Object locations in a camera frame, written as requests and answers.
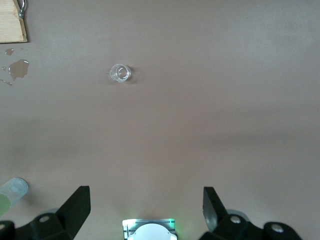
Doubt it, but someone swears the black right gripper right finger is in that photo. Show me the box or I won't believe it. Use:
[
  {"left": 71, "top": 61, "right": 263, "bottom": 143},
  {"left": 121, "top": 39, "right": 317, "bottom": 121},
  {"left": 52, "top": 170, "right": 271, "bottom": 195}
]
[{"left": 199, "top": 186, "right": 303, "bottom": 240}]

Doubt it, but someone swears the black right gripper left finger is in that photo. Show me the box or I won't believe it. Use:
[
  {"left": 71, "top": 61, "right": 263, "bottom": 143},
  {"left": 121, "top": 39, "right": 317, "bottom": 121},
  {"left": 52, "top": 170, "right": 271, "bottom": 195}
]
[{"left": 0, "top": 185, "right": 91, "bottom": 240}]

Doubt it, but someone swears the small clear glass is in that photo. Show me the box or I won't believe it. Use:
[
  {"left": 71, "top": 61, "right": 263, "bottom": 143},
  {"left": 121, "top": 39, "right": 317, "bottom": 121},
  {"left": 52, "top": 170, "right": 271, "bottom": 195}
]
[{"left": 109, "top": 63, "right": 133, "bottom": 84}]

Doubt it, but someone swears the green sleeved glass bottle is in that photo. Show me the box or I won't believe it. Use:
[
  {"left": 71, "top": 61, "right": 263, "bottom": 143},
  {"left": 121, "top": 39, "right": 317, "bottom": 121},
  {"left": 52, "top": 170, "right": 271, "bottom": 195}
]
[{"left": 0, "top": 177, "right": 29, "bottom": 218}]

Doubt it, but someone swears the liquid spill puddle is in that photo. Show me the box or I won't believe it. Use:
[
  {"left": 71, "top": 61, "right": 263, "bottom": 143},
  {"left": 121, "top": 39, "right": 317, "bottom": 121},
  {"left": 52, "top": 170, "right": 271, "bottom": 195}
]
[{"left": 0, "top": 47, "right": 30, "bottom": 87}]

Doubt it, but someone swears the wooden cutting board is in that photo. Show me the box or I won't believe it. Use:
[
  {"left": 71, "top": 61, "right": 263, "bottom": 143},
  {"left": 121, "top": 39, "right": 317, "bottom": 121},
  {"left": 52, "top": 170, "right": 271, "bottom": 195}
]
[{"left": 0, "top": 0, "right": 29, "bottom": 44}]

